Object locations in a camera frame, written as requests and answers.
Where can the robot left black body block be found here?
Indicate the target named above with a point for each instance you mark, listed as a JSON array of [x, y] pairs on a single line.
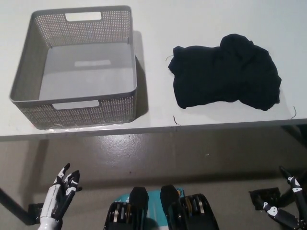
[[138, 203]]

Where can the black table leg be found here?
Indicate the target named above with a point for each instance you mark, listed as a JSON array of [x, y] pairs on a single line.
[[14, 206]]

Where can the robot left white black hand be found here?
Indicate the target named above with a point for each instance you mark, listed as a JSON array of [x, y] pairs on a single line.
[[54, 198]]

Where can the black table foot plate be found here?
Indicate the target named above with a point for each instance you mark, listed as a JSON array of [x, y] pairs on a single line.
[[263, 195], [33, 210]]

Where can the robot right white black hand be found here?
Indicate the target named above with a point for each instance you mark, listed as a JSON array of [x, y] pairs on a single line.
[[296, 215]]

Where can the robot right black body block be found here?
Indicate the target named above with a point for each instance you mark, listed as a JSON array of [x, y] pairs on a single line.
[[192, 213]]

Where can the black t-shirt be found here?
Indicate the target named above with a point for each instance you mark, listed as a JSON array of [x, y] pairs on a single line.
[[223, 79]]

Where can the robot black body block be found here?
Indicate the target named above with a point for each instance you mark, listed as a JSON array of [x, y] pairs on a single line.
[[192, 213], [138, 203]]

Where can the grey perforated plastic basket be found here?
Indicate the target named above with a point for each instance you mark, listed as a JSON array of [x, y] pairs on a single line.
[[84, 79]]

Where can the clear tape strip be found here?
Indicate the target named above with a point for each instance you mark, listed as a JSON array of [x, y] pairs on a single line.
[[72, 127]]

